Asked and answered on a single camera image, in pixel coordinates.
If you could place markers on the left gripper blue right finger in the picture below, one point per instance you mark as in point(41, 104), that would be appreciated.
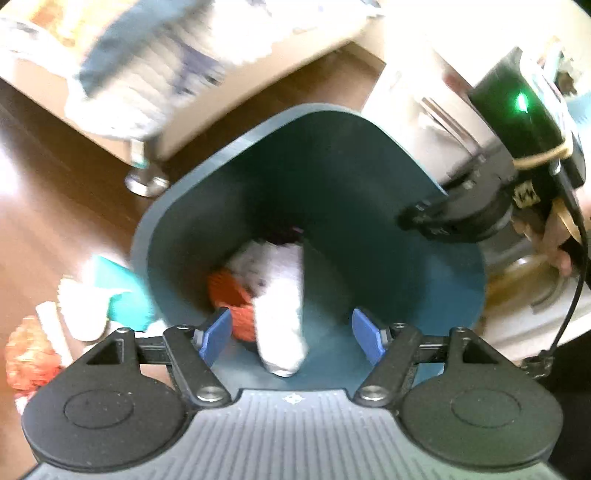
point(374, 341)

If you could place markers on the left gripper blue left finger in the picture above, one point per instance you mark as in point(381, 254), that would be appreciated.
point(210, 338)

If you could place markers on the orange foam fruit net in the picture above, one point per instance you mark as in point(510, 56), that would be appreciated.
point(225, 291)

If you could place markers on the teal paper cup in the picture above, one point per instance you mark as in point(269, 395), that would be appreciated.
point(128, 302)

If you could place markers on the silver green foil wrapper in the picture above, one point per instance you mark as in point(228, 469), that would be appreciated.
point(279, 333)

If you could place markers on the white foam tray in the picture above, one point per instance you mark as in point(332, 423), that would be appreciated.
point(83, 308)

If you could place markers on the dark teal trash bin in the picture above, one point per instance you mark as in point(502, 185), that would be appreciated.
point(342, 181)

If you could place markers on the red plastic bag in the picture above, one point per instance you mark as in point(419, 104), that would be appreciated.
point(31, 361)

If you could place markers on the white purple snack wrapper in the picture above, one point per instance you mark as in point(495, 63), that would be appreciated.
point(262, 267)

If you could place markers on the person's right hand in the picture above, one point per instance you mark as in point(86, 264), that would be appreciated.
point(560, 227)

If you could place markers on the white paper strip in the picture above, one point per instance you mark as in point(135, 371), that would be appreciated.
point(51, 325)

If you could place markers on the chrome bed leg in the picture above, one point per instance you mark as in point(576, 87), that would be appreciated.
point(146, 177)

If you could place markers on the bed with pink headboard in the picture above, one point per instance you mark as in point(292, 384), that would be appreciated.
point(48, 90)

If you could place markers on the white purple quilted blanket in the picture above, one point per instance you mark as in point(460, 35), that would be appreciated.
point(156, 56)

